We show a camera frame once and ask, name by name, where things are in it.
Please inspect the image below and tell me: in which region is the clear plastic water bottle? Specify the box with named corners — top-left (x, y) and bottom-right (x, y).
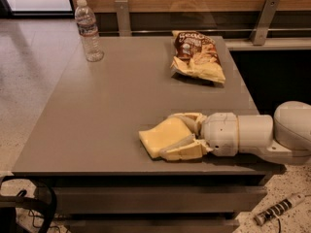
top-left (75, 0), bottom-right (104, 62)

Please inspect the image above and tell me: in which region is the black chair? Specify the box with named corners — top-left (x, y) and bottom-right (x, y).
top-left (0, 178), bottom-right (57, 233)

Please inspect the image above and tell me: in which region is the right metal bracket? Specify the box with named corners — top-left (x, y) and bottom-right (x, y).
top-left (250, 0), bottom-right (280, 46)

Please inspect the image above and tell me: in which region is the yellow sponge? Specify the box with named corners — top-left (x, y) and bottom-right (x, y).
top-left (139, 116), bottom-right (194, 159)

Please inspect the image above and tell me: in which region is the grey drawer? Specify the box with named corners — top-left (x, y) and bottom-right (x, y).
top-left (54, 186), bottom-right (267, 214)
top-left (65, 219), bottom-right (239, 233)

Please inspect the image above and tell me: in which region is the grey lower drawer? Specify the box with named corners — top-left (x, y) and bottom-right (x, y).
top-left (65, 219), bottom-right (239, 233)

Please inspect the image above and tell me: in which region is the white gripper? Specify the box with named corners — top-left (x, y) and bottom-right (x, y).
top-left (159, 113), bottom-right (238, 161)

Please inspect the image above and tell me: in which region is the white power strip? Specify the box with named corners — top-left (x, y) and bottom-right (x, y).
top-left (254, 193), bottom-right (305, 226)

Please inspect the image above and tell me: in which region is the brown yellow chip bag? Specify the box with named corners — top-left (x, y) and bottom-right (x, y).
top-left (171, 30), bottom-right (225, 83)

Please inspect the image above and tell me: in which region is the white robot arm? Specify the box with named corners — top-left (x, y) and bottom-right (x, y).
top-left (159, 101), bottom-right (311, 165)

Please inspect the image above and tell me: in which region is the grey upper drawer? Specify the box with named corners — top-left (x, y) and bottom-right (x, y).
top-left (54, 186), bottom-right (267, 214)

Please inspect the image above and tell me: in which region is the metal bracket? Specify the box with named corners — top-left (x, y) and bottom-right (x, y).
top-left (250, 0), bottom-right (280, 46)
top-left (115, 0), bottom-right (132, 37)

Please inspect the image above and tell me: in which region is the left metal bracket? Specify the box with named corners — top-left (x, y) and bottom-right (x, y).
top-left (115, 0), bottom-right (132, 37)

